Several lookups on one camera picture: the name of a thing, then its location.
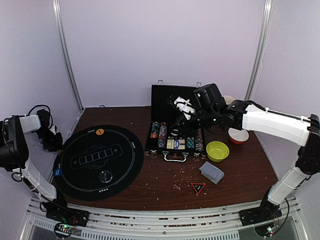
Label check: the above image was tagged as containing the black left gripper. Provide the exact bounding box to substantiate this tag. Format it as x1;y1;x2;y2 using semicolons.
36;128;64;152

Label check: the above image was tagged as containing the black poker chip case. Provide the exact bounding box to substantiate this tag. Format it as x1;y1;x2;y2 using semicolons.
145;84;206;162

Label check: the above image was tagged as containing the blue small blind button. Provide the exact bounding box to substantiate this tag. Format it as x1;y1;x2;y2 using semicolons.
53;168;63;177

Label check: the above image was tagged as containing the orange round button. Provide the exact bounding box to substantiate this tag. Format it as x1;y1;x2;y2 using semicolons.
96;128;105;136

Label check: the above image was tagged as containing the clear black round button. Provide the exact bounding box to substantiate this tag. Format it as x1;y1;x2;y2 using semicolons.
98;170;113;184

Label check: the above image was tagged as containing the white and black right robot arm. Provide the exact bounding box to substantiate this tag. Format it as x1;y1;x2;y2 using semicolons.
167;83;320;226

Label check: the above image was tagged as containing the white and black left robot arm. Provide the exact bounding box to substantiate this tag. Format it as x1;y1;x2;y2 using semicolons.
0;104;72;223

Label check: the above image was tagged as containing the blue texas holdem card deck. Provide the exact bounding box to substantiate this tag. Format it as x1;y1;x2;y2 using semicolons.
173;139;186;150

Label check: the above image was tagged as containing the white dealer button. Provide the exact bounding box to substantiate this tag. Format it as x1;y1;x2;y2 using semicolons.
170;129;180;137

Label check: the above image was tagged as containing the cream card deck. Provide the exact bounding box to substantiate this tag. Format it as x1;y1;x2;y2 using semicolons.
166;139;175;149

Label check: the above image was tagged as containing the right outer poker chip row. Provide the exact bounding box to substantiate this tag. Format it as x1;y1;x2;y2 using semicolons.
195;128;204;152

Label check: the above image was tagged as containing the left inner poker chip row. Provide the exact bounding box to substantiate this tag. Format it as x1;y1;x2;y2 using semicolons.
157;122;167;148

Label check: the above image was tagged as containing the left outer poker chip row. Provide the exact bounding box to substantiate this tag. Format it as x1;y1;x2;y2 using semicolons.
150;121;160;139

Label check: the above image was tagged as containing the yellow-green bowl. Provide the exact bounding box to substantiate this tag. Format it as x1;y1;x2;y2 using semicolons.
206;141;230;163

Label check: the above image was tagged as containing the round black poker mat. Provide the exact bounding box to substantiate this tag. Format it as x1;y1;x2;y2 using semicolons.
52;125;144;202

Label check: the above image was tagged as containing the grey card deck box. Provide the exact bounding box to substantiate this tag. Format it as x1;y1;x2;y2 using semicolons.
199;161;225;185

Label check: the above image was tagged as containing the cream patterned mug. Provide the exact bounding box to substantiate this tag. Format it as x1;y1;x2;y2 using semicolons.
223;95;235;105

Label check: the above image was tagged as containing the white and orange bowl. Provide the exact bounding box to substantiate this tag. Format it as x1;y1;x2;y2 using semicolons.
228;128;249;145

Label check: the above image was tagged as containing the red and black triangle card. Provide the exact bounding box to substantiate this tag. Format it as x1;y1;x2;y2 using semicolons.
190;182;206;196

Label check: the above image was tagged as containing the left green circuit board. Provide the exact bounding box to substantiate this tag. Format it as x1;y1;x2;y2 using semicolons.
53;222;76;238

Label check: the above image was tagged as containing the green circuit board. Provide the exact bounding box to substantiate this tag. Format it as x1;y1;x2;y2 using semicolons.
53;222;76;238
259;224;279;238

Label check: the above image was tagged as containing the right green circuit board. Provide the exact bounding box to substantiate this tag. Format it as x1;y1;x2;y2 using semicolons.
259;224;279;238

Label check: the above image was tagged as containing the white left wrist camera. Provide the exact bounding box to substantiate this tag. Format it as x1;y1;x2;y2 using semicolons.
49;124;57;135

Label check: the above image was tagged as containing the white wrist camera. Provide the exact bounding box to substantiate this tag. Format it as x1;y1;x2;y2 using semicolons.
173;96;196;120
49;124;57;135

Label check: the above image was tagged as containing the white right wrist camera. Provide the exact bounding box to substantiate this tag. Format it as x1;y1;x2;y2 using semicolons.
173;96;196;120

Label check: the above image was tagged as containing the aluminium front rail base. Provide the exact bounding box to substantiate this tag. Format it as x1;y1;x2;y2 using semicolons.
21;196;307;240

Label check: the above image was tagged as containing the right aluminium frame post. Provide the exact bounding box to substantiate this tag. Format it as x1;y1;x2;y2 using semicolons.
244;0;274;101

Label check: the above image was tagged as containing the aluminium frame post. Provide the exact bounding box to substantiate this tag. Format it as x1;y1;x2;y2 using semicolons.
52;0;84;111
244;0;274;101

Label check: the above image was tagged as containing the left aluminium frame post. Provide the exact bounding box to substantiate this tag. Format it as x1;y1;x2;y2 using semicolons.
52;0;84;111

